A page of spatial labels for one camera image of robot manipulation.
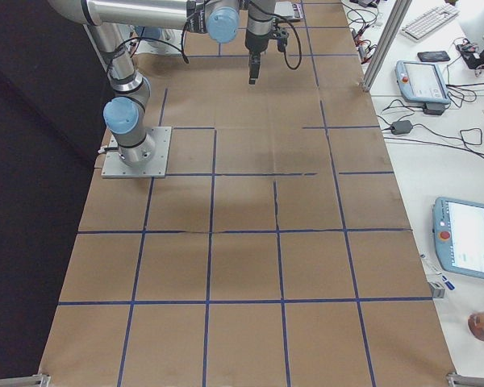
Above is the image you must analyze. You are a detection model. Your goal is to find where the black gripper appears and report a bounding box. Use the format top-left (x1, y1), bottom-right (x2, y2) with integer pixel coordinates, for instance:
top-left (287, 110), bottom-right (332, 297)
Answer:
top-left (244, 35), bottom-right (269, 85)

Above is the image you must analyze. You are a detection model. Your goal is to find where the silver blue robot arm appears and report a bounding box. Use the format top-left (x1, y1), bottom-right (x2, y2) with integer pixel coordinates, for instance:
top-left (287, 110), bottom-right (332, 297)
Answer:
top-left (50, 1), bottom-right (277, 167)

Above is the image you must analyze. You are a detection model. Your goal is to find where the silver digital scale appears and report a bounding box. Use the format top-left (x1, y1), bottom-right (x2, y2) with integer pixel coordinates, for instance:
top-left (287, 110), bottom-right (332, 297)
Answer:
top-left (274, 1), bottom-right (304, 22)

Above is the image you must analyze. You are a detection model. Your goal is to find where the black power adapter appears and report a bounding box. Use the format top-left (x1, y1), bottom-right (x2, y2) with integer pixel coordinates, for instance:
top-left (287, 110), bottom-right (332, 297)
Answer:
top-left (390, 120), bottom-right (413, 135)

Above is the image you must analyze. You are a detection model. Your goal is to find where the white keyboard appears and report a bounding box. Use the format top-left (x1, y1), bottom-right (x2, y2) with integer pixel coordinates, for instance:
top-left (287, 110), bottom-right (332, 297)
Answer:
top-left (399, 4), bottom-right (460, 42)

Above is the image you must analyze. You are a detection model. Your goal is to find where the far teach pendant tablet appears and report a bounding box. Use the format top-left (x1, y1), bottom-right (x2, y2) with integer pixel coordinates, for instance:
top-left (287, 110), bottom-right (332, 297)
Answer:
top-left (394, 60), bottom-right (451, 105)

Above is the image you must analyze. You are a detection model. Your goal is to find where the teach pendant tablet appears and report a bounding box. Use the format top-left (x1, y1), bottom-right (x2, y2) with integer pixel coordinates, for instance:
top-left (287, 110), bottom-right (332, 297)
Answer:
top-left (394, 60), bottom-right (451, 105)
top-left (432, 197), bottom-right (484, 280)

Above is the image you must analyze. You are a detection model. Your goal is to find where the black smartphone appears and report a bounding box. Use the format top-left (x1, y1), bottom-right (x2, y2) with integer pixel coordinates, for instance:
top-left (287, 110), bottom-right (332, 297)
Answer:
top-left (417, 51), bottom-right (450, 63)

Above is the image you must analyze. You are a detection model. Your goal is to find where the brown paper table cover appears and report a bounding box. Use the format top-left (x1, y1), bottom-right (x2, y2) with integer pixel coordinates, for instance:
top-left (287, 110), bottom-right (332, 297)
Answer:
top-left (40, 1), bottom-right (453, 386)

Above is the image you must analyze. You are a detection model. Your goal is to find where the near teach pendant tablet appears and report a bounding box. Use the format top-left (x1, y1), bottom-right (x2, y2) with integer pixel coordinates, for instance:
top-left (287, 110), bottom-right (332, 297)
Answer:
top-left (432, 197), bottom-right (484, 280)

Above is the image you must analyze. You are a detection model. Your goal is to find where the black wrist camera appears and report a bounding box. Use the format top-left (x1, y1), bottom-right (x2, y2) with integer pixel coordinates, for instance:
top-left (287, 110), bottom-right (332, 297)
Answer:
top-left (273, 26), bottom-right (289, 54)

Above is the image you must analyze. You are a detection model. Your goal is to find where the aluminium frame post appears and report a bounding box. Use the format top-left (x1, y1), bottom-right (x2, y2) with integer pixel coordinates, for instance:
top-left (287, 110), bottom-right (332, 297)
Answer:
top-left (361, 0), bottom-right (412, 92)

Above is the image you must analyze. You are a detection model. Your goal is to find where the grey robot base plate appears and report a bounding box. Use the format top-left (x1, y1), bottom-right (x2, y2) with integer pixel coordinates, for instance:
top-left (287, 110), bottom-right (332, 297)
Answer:
top-left (101, 127), bottom-right (172, 178)

